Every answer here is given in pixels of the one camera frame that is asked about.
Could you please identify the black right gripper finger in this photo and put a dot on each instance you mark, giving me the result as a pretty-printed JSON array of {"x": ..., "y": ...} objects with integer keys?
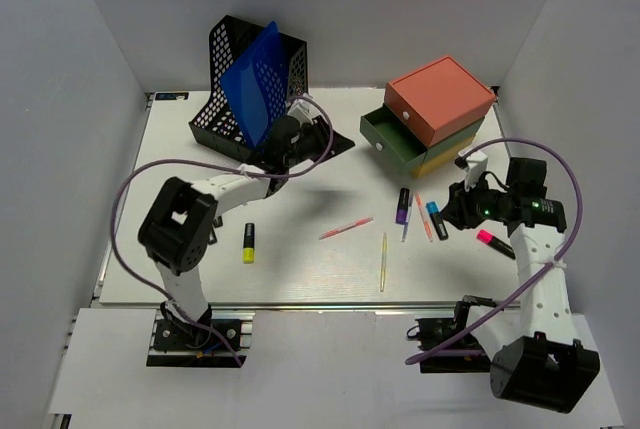
[
  {"x": 457, "y": 215},
  {"x": 456, "y": 192}
]

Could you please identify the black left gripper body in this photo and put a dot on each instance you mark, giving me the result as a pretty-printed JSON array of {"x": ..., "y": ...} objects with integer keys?
[{"x": 310, "y": 147}]

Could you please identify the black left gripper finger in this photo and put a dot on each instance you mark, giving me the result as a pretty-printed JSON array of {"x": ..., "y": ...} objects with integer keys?
[
  {"x": 320, "y": 125},
  {"x": 334, "y": 143}
]

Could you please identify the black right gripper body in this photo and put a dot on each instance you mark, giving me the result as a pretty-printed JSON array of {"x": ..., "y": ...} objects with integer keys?
[{"x": 485, "y": 204}]

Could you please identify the green drawer box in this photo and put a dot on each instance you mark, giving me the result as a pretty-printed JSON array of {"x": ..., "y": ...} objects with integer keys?
[{"x": 400, "y": 147}]

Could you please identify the blue plastic folder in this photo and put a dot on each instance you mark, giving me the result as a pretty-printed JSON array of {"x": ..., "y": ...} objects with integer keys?
[{"x": 255, "y": 85}]

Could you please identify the orange drawer box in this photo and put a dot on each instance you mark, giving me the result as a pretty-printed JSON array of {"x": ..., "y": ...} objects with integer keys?
[{"x": 438, "y": 100}]

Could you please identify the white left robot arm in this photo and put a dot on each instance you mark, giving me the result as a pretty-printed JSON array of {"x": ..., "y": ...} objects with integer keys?
[{"x": 176, "y": 231}]

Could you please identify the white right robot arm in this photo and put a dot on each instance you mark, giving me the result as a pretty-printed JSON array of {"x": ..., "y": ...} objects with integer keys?
[{"x": 540, "y": 360}]

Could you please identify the blue cap black highlighter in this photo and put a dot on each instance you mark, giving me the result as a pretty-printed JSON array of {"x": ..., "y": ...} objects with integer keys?
[{"x": 437, "y": 220}]

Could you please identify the pink cap black highlighter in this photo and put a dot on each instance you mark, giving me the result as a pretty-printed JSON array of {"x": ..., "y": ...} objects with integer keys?
[{"x": 496, "y": 244}]

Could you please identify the thin orange pen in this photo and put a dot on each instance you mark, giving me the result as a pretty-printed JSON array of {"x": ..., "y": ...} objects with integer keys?
[{"x": 424, "y": 216}]

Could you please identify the yellow drawer box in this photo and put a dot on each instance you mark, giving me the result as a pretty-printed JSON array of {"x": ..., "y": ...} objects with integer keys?
[{"x": 440, "y": 161}]

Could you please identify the thin blue pen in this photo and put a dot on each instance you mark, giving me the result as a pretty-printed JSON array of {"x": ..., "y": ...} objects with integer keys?
[{"x": 407, "y": 218}]

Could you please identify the purple cap black highlighter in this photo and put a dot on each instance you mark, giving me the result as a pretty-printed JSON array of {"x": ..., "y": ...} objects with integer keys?
[{"x": 402, "y": 206}]

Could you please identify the thin yellow pen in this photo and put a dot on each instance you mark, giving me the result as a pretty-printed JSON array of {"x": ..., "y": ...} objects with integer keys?
[{"x": 383, "y": 263}]

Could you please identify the black mesh file rack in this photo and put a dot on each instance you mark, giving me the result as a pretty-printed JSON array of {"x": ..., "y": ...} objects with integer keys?
[{"x": 215, "y": 126}]

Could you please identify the thin pink pen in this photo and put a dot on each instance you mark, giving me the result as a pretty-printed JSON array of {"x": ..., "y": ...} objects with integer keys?
[{"x": 347, "y": 227}]

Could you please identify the yellow cap black highlighter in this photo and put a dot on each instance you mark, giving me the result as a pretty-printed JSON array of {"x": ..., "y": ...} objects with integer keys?
[{"x": 248, "y": 255}]

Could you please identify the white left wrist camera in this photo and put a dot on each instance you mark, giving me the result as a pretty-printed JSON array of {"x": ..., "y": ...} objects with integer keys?
[{"x": 301, "y": 111}]

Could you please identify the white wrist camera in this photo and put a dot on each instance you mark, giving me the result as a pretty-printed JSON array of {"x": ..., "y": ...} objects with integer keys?
[
  {"x": 301, "y": 111},
  {"x": 473, "y": 163}
]

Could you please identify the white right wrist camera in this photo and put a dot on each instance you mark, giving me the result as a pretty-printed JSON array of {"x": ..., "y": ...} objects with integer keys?
[{"x": 473, "y": 163}]

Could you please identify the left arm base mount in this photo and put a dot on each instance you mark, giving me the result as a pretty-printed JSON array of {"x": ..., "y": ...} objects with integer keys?
[{"x": 171, "y": 347}]

